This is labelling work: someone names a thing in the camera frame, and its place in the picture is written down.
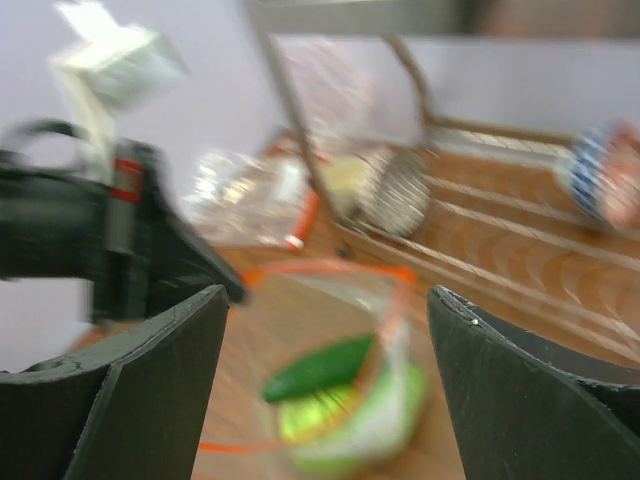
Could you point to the steel two-tier dish rack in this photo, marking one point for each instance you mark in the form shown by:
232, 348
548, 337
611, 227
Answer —
498, 226

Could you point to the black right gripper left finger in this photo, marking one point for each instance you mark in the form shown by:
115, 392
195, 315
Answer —
131, 406

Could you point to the blue white patterned bowl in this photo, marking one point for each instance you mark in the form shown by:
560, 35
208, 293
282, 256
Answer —
600, 173

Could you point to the green cabbage toy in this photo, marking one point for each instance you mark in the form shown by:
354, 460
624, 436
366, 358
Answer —
380, 428

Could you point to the cream enamel mug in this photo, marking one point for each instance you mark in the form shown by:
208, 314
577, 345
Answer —
342, 179

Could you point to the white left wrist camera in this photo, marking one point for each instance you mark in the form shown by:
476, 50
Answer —
110, 69

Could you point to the dark green cucumber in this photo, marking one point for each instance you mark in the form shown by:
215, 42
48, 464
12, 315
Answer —
333, 365

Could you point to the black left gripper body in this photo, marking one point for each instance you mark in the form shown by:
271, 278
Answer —
139, 257

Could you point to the crumpled clear bag at back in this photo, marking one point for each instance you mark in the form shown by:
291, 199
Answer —
351, 92

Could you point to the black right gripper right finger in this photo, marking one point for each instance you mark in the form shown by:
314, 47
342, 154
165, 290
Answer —
525, 407

